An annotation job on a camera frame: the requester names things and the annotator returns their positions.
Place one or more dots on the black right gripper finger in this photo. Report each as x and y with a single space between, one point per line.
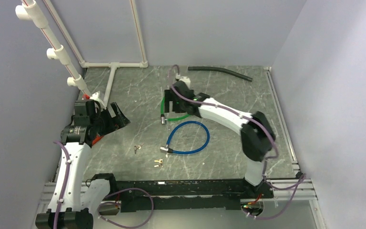
167 99
176 104

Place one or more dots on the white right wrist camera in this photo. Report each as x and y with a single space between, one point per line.
184 79

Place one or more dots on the green cable lock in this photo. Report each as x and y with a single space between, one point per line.
162 116

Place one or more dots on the aluminium extrusion frame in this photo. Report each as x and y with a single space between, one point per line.
139 92

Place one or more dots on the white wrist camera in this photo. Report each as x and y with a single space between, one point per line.
184 79
97 96

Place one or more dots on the black foam tube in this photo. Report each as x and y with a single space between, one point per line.
221 70

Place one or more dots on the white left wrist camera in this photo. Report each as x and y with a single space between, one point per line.
97 96

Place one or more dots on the white PVC pipe frame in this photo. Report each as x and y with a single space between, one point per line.
29 10

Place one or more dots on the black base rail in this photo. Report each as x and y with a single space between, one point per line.
229 194

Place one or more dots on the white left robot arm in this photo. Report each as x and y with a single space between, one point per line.
69 208

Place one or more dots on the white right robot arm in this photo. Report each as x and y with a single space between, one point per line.
257 136

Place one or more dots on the red handled adjustable wrench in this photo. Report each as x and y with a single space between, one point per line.
96 139

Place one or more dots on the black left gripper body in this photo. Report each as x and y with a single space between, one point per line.
104 123

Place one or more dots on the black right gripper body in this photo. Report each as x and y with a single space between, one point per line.
185 111

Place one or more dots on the blue cable lock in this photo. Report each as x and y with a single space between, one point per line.
166 149

